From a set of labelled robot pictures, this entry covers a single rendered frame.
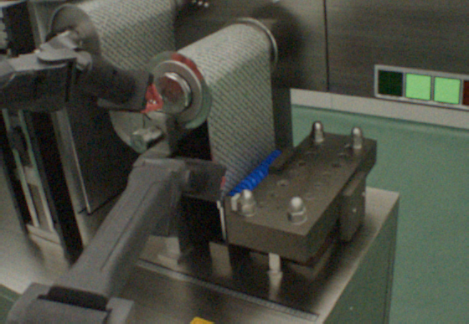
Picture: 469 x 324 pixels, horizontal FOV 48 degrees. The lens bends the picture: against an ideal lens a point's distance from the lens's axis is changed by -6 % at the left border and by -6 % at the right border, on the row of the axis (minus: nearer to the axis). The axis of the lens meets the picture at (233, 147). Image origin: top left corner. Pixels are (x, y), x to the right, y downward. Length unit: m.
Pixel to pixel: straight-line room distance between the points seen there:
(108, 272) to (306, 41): 0.79
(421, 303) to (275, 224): 1.46
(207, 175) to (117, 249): 0.39
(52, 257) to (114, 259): 0.66
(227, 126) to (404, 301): 1.50
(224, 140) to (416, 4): 0.46
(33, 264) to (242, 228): 0.48
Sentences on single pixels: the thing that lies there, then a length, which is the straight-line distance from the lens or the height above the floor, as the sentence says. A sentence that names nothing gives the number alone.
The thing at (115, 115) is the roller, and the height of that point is 1.18.
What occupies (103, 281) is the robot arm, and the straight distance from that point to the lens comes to 0.57.
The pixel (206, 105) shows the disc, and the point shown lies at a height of 1.23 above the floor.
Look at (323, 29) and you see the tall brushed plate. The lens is 1.21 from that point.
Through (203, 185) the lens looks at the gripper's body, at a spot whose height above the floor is 1.11.
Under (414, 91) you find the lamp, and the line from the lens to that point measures 1.18.
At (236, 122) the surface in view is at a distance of 1.09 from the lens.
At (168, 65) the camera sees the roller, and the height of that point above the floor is 1.30.
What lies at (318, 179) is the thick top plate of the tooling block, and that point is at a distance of 1.13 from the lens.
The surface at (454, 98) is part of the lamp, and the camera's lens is 1.16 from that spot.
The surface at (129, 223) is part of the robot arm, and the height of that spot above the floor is 1.24.
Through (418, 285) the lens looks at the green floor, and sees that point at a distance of 2.48.
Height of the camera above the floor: 1.59
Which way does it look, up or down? 26 degrees down
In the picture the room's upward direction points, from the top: 6 degrees counter-clockwise
